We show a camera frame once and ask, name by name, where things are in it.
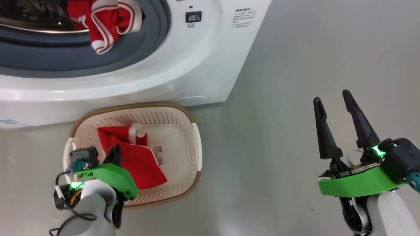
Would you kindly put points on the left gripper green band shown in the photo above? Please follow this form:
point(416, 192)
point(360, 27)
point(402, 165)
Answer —
point(115, 177)

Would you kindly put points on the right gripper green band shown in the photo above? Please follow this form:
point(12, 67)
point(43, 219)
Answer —
point(357, 185)

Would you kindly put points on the red garment with paper tag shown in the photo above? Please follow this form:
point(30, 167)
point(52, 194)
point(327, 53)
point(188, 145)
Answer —
point(141, 164)

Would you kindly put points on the red garment with white stripes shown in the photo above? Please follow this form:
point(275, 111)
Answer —
point(108, 26)

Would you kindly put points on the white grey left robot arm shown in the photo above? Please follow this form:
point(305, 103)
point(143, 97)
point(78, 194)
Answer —
point(92, 213)

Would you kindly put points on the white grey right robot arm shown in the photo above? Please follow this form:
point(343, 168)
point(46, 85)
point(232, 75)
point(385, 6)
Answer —
point(387, 216)

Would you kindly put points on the cream perforated laundry basket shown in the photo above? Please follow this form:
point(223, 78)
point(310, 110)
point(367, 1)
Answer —
point(177, 137)

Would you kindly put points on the white washing machine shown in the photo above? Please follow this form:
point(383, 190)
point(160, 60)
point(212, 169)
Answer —
point(197, 65)

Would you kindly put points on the black door latch socket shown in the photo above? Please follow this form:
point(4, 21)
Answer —
point(193, 16)

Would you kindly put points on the blue energy label sticker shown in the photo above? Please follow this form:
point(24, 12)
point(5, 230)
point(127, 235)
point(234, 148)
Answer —
point(11, 124)

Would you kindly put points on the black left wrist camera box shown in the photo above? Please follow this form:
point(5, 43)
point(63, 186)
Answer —
point(83, 157)

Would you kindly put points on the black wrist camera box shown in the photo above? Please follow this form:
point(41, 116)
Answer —
point(83, 157)
point(400, 160)

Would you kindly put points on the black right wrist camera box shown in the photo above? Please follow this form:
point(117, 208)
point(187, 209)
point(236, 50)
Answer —
point(400, 160)

